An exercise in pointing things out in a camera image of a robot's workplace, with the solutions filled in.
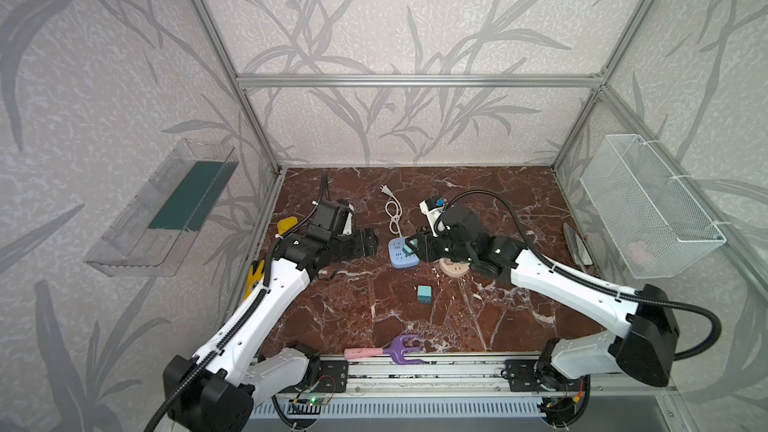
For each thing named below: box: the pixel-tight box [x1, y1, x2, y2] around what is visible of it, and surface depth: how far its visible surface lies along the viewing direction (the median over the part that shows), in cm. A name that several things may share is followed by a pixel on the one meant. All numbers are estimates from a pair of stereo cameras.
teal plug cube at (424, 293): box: [417, 285, 432, 303], surface depth 88 cm
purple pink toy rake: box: [344, 334, 427, 365], surface depth 78 cm
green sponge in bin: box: [148, 161, 239, 233], surface depth 70 cm
